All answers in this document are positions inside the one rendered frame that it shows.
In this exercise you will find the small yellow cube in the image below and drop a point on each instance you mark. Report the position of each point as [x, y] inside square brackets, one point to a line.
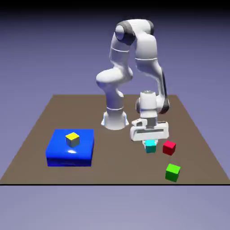
[72, 139]

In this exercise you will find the small red cube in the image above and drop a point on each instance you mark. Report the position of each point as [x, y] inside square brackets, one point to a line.
[169, 147]

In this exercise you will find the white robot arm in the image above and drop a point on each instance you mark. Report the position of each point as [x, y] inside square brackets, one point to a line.
[145, 46]

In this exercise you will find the large blue box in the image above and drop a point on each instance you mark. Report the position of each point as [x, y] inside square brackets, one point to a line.
[70, 149]

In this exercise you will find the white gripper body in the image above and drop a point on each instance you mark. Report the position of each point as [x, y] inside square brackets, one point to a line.
[149, 132]

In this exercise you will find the small cyan cube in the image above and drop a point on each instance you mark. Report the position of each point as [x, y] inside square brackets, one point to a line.
[150, 146]

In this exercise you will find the small green cube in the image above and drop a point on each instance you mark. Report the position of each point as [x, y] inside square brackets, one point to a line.
[172, 172]

